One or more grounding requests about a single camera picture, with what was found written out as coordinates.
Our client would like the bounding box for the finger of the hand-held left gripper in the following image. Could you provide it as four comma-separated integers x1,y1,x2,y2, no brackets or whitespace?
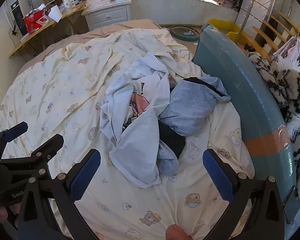
0,121,28,165
1,134,65,172

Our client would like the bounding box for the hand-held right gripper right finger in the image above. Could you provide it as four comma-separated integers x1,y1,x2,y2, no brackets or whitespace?
202,148,285,240

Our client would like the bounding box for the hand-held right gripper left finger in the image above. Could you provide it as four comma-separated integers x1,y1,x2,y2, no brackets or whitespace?
17,149,102,240

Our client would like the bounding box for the black cloth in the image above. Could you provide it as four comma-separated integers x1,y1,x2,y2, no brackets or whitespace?
159,124,187,160

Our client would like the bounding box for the white printed t-shirt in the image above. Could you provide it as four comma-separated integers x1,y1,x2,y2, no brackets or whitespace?
100,51,172,189

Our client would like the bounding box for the grey fleece garment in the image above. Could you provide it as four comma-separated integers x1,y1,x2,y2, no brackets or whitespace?
156,76,232,177

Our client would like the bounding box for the person's left hand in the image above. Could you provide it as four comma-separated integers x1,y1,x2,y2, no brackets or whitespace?
0,204,22,225

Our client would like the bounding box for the person's right hand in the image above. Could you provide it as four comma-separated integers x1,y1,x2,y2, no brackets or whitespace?
166,224,190,240

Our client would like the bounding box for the yellow bear-print duvet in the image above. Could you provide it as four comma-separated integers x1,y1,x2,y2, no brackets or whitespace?
0,26,255,240

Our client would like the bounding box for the wooden desk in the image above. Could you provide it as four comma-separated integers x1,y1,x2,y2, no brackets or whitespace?
9,1,88,58

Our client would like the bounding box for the black white fuzzy coat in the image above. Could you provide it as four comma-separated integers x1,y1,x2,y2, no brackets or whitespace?
247,51,300,200

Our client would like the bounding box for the red box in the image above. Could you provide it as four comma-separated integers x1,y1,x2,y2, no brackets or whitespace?
22,10,50,34

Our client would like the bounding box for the black panel device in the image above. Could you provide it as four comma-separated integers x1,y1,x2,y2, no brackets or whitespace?
10,0,29,37

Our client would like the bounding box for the white paper sheet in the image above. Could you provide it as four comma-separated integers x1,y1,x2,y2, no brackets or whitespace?
48,4,63,23

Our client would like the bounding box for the white nightstand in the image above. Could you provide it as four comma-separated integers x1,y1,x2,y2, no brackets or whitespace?
81,0,133,32

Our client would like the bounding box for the beige bed sheet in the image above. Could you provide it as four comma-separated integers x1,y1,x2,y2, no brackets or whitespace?
15,19,170,75

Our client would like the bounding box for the round green tray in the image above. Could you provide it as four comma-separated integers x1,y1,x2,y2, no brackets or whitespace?
170,24,202,43

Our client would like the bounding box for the pink garment on hanger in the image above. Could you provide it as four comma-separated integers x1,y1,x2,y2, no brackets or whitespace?
272,36,300,60

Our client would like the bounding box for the yellow plastic bin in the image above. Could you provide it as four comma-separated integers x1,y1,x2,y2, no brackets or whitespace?
206,18,253,45

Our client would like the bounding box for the metal railing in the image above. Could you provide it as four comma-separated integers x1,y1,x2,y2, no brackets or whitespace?
239,0,283,43

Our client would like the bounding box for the teal padded bed frame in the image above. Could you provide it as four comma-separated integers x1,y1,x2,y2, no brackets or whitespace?
194,24,300,224

